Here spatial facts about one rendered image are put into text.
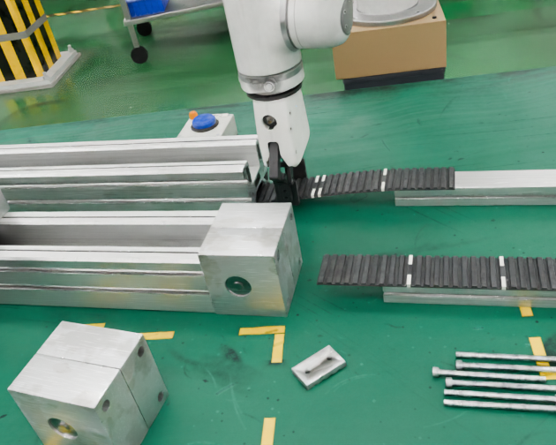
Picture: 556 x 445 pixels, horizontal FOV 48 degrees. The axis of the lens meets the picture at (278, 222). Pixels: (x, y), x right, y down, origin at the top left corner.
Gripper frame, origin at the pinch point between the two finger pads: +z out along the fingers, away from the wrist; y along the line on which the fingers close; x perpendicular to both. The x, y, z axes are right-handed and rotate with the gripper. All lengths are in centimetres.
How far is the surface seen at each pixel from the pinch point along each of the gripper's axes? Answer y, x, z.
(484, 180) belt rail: -0.4, -26.8, 0.0
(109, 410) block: -43.6, 7.4, -4.5
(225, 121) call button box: 14.0, 13.8, -3.0
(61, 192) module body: -5.1, 34.9, -2.4
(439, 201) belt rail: -2.0, -21.0, 2.3
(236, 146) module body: 2.2, 8.0, -5.1
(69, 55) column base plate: 264, 214, 77
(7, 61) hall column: 230, 233, 65
